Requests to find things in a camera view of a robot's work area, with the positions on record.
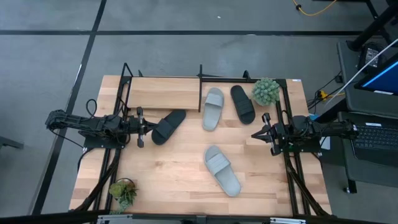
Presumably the black rubber slide sandal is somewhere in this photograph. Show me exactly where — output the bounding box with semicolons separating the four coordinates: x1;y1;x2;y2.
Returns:
229;85;256;125
151;109;187;146

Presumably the black stand pole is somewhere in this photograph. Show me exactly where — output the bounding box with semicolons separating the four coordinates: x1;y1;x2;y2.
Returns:
346;0;398;52

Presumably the yellow cable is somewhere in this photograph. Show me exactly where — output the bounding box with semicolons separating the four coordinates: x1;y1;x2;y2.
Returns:
292;0;337;17

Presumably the yellow plug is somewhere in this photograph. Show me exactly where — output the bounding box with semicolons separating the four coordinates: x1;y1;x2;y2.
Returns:
317;90;346;101

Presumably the black power adapter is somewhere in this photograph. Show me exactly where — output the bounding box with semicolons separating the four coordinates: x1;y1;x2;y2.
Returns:
357;42;386;73

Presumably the white cable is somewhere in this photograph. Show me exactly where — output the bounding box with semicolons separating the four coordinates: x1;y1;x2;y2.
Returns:
325;37;398;106

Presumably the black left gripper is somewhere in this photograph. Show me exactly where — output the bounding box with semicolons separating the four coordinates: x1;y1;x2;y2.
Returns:
124;106;158;149

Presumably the black aluminium table frame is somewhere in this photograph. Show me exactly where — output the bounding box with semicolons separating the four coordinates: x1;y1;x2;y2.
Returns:
0;70;398;224

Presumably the pale green plant white pot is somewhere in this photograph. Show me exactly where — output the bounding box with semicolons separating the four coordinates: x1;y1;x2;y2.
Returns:
251;77;280;106

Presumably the wooden shelf with black frame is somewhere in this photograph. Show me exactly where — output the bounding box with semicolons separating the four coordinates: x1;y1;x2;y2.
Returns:
122;62;205;113

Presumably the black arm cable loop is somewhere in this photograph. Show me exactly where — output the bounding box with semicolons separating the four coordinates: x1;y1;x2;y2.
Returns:
85;98;99;118

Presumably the dark green succulent black pot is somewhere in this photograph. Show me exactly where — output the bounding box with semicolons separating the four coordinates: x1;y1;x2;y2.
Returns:
108;177;138;215

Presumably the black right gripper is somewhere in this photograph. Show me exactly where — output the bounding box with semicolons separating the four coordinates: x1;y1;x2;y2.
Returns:
251;112;293;156

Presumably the silver metal bracket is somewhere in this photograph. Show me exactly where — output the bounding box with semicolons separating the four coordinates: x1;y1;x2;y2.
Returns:
96;214;133;224
270;217;307;224

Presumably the laptop computer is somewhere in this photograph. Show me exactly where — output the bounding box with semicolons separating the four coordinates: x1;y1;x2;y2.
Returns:
337;40;398;189

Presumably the monitor with blue screen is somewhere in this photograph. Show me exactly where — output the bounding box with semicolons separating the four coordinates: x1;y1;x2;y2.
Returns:
354;60;398;96

